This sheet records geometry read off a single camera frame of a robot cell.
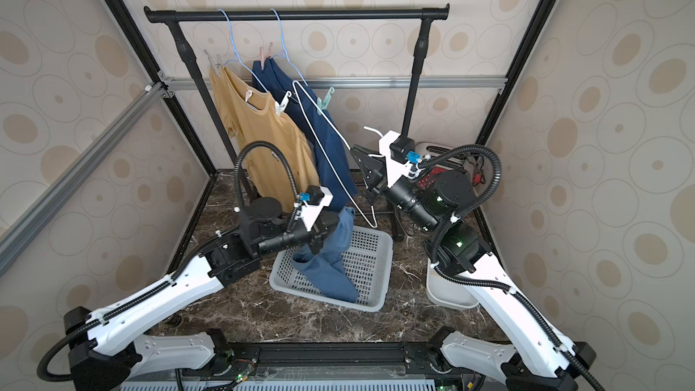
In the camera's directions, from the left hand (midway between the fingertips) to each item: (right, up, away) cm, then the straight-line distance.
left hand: (351, 220), depth 60 cm
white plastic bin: (+29, -24, +23) cm, 44 cm away
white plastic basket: (+5, -17, +32) cm, 37 cm away
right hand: (+3, +15, -10) cm, 18 cm away
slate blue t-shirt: (-9, -17, +22) cm, 29 cm away
